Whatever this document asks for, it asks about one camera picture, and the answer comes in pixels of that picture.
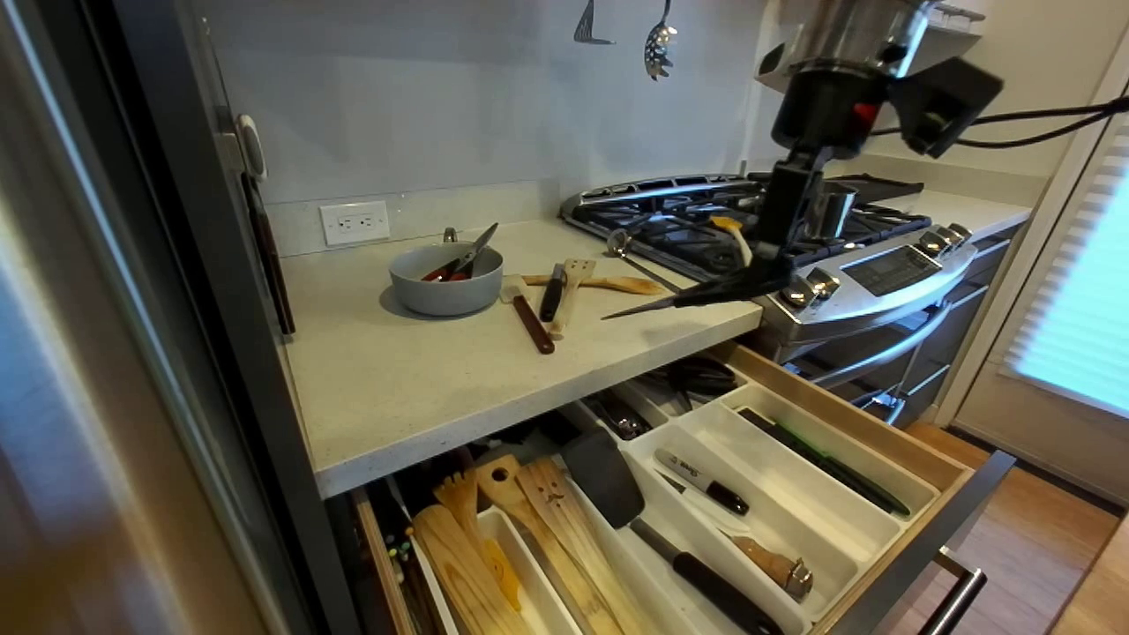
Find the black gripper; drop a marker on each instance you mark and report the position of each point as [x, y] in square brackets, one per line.
[832, 110]

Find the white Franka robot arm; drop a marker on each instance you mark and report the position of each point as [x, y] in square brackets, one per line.
[848, 29]

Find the wooden kitchen drawer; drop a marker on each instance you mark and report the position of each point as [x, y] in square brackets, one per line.
[893, 541]

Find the stainless gas stove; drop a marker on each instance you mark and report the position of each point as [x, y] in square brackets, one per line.
[871, 277]

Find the long metal scoop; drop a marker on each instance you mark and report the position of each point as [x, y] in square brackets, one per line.
[641, 266]

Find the small wooden spatula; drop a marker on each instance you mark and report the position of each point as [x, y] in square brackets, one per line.
[612, 283]

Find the hanging slotted spoon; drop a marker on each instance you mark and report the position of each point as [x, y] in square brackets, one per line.
[660, 47]

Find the wooden pastry brush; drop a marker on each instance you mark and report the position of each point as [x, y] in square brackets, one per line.
[573, 286]

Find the long dark green utensil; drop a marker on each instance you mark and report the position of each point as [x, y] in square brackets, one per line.
[823, 460]

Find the white cutlery organizer tray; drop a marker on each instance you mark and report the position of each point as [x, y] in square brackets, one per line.
[812, 494]

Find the white window blind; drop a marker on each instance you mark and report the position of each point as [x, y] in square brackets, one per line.
[1079, 294]

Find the black plastic spatula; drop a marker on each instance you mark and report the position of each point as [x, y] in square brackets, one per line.
[601, 471]

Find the grey bowl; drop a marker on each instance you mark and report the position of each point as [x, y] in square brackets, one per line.
[445, 286]

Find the wooden flat spatula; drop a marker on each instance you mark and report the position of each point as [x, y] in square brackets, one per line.
[578, 530]

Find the wooden spoon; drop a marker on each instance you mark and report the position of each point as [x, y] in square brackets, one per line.
[518, 515]

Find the stainless refrigerator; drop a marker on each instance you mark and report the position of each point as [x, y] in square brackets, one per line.
[118, 353]

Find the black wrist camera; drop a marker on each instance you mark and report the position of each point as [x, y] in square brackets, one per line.
[957, 106]

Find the white wall outlet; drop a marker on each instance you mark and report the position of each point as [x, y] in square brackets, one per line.
[354, 222]

